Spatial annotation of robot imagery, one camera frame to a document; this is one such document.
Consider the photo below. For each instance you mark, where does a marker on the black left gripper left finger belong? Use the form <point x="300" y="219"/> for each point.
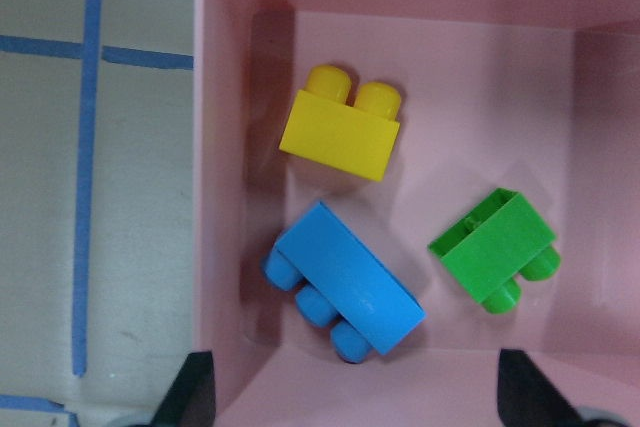
<point x="191" y="398"/>

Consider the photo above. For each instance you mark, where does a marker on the yellow toy block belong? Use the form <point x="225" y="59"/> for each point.
<point x="357" y="138"/>

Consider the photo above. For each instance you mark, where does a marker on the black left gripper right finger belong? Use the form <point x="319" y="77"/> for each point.
<point x="526" y="397"/>

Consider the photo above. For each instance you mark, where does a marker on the blue toy block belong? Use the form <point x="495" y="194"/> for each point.
<point x="340" y="284"/>

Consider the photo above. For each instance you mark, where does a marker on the pink plastic box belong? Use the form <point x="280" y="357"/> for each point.
<point x="537" y="96"/>

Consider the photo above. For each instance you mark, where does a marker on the green toy block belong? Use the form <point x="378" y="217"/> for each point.
<point x="501" y="238"/>

